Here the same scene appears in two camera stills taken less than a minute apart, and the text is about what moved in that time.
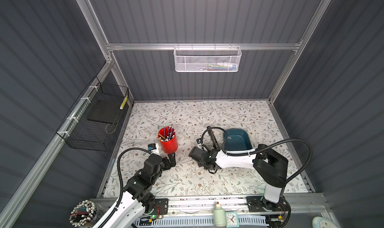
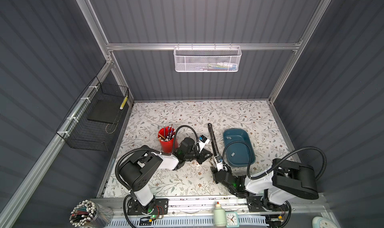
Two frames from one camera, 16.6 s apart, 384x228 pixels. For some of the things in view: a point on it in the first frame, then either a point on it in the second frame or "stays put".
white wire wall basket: (204, 59) stays put
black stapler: (214, 142) stays put
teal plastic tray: (238, 139) stays put
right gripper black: (209, 152) to (214, 173)
